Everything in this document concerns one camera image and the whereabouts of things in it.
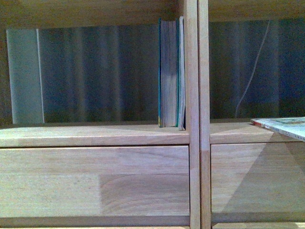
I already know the wooden drawer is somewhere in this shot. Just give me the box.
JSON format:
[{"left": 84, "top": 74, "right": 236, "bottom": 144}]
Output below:
[
  {"left": 211, "top": 142, "right": 305, "bottom": 217},
  {"left": 212, "top": 222, "right": 305, "bottom": 229},
  {"left": 1, "top": 226, "right": 190, "bottom": 229},
  {"left": 0, "top": 146, "right": 189, "bottom": 217}
]

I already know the thick teal-covered book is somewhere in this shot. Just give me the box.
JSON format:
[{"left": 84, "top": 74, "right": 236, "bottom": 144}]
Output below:
[{"left": 158, "top": 19, "right": 178, "bottom": 127}]

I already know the lower left wooden drawer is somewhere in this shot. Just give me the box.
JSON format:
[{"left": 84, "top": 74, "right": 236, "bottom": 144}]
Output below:
[{"left": 1, "top": 226, "right": 190, "bottom": 229}]

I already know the white panel behind shelf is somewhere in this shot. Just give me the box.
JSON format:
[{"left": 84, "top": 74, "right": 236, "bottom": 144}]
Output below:
[{"left": 6, "top": 29, "right": 44, "bottom": 124}]

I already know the white cable behind shelf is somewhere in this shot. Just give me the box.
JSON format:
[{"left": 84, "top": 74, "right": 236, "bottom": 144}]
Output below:
[{"left": 234, "top": 20, "right": 271, "bottom": 118}]

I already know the upper right wooden drawer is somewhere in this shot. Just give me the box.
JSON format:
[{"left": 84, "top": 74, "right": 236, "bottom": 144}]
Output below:
[{"left": 211, "top": 142, "right": 305, "bottom": 217}]

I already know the thin white book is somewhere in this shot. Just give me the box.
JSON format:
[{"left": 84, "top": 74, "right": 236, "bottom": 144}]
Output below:
[{"left": 177, "top": 16, "right": 185, "bottom": 131}]

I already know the left wooden shelf unit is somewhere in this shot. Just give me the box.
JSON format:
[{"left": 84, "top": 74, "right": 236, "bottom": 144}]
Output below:
[{"left": 0, "top": 0, "right": 198, "bottom": 229}]

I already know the lower right wooden drawer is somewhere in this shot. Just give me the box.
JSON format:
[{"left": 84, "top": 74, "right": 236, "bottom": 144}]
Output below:
[{"left": 212, "top": 222, "right": 305, "bottom": 229}]

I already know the dark blue curtain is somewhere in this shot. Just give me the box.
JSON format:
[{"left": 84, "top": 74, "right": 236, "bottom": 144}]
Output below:
[{"left": 39, "top": 18, "right": 305, "bottom": 123}]

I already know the right wooden shelf unit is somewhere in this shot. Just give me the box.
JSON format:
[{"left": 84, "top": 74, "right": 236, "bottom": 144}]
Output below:
[{"left": 188, "top": 0, "right": 305, "bottom": 229}]

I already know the upper left wooden drawer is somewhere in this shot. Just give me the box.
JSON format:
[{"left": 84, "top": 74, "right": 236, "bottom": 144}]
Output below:
[{"left": 0, "top": 146, "right": 189, "bottom": 217}]

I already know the wooden shelf unit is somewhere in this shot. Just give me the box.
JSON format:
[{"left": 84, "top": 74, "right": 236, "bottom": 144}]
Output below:
[
  {"left": 188, "top": 0, "right": 305, "bottom": 229},
  {"left": 0, "top": 0, "right": 198, "bottom": 229}
]

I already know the white Chinese storybook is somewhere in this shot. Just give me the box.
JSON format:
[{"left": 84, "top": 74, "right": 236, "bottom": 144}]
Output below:
[{"left": 251, "top": 117, "right": 305, "bottom": 142}]

